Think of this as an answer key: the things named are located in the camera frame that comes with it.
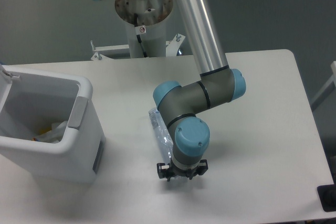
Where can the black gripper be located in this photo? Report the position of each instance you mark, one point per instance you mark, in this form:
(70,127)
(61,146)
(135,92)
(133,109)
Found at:
(170,170)

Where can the crushed clear plastic bottle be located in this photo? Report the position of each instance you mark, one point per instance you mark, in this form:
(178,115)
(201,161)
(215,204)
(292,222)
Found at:
(162,135)

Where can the clear plastic wrapper bag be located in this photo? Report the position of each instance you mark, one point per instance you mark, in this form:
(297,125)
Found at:
(54,135)

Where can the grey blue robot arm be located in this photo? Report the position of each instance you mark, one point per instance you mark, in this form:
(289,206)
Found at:
(179,105)

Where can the yellow trash in can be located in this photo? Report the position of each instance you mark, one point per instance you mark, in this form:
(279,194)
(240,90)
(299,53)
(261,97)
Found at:
(44,130)

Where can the white trash can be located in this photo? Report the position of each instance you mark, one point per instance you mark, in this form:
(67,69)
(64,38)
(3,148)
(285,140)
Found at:
(34,99)

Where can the white pedestal base frame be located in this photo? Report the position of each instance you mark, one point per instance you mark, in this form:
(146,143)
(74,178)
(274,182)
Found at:
(173,48)

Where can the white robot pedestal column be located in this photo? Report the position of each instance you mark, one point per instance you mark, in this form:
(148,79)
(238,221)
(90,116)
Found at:
(145,23)

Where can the white frame at right edge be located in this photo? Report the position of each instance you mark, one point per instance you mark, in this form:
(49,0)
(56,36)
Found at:
(327,88)

